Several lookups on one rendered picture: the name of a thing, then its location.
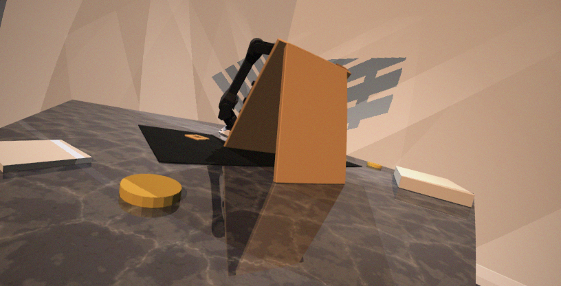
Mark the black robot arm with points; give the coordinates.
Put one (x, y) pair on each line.
(229, 99)

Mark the yellow flat disc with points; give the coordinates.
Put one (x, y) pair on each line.
(140, 190)
(374, 165)

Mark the beige flat slab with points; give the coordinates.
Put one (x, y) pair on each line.
(33, 154)

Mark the orange letter tile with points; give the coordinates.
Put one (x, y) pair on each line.
(197, 137)

